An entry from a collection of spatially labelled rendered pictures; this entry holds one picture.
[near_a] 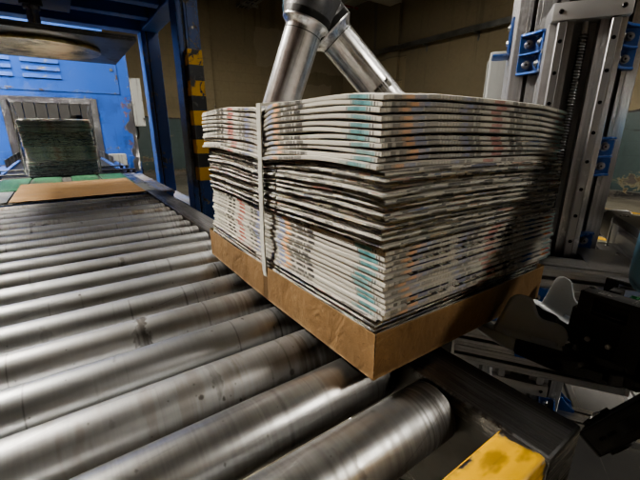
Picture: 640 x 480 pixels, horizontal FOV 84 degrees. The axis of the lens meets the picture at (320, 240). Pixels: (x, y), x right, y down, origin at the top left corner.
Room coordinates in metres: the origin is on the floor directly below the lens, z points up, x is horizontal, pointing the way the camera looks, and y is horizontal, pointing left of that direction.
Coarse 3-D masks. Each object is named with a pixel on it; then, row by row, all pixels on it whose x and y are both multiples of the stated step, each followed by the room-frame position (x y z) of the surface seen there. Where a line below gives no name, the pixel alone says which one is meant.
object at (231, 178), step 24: (216, 120) 0.50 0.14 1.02; (240, 120) 0.44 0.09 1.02; (216, 144) 0.50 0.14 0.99; (240, 144) 0.44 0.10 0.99; (216, 168) 0.52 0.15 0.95; (240, 168) 0.45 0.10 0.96; (216, 192) 0.54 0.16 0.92; (240, 192) 0.45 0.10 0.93; (216, 216) 0.54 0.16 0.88; (240, 216) 0.46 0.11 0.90; (240, 240) 0.46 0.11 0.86
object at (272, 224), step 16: (272, 112) 0.38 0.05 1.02; (256, 128) 0.41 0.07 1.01; (272, 128) 0.38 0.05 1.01; (256, 144) 0.41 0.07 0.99; (272, 144) 0.37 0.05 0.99; (256, 160) 0.42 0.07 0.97; (272, 160) 0.38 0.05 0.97; (256, 176) 0.42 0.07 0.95; (272, 176) 0.38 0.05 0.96; (256, 192) 0.41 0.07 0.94; (272, 192) 0.39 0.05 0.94; (256, 208) 0.42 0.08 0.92; (272, 208) 0.38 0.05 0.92; (256, 224) 0.42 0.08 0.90; (272, 224) 0.39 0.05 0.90; (272, 240) 0.39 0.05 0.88; (256, 256) 0.42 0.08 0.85; (272, 256) 0.39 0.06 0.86
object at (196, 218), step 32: (160, 192) 1.23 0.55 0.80; (192, 224) 0.82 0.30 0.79; (448, 352) 0.30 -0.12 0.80; (448, 384) 0.25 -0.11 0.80; (480, 384) 0.25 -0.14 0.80; (352, 416) 0.34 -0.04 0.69; (480, 416) 0.22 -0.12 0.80; (512, 416) 0.22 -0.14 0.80; (544, 416) 0.22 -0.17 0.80; (448, 448) 0.24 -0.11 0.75; (544, 448) 0.19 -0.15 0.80
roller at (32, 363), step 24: (168, 312) 0.38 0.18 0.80; (192, 312) 0.38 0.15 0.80; (216, 312) 0.39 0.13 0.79; (240, 312) 0.40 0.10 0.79; (72, 336) 0.33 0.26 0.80; (96, 336) 0.33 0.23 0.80; (120, 336) 0.33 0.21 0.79; (144, 336) 0.34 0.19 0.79; (168, 336) 0.35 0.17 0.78; (0, 360) 0.29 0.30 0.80; (24, 360) 0.29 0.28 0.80; (48, 360) 0.30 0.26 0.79; (72, 360) 0.30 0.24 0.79; (96, 360) 0.31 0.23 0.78; (0, 384) 0.27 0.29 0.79
